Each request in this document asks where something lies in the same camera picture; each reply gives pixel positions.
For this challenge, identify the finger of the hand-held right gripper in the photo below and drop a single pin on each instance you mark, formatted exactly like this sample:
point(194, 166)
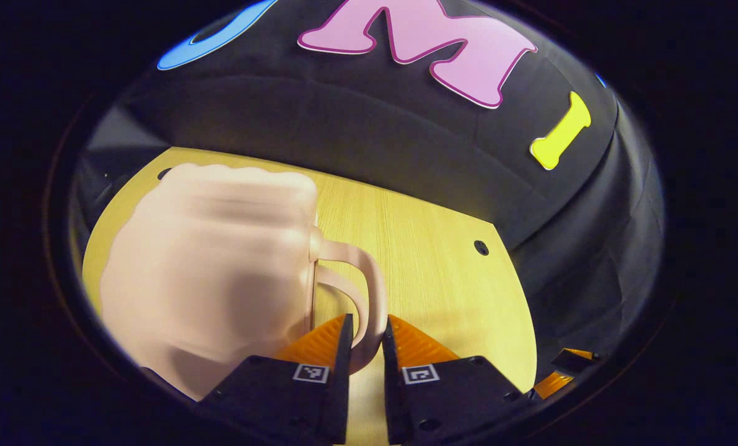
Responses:
point(570, 364)
point(551, 384)

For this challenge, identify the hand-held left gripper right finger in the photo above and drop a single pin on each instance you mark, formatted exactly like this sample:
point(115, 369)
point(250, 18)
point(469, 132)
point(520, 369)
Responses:
point(392, 402)

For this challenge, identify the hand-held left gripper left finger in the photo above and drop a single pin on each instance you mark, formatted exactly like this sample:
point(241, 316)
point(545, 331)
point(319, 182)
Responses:
point(341, 402)

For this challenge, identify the pink suitcase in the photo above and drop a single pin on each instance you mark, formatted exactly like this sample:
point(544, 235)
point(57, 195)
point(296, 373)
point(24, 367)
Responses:
point(207, 266)

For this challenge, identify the black backdrop cloth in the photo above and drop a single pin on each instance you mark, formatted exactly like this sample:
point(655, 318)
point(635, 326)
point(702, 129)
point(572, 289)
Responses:
point(356, 124)

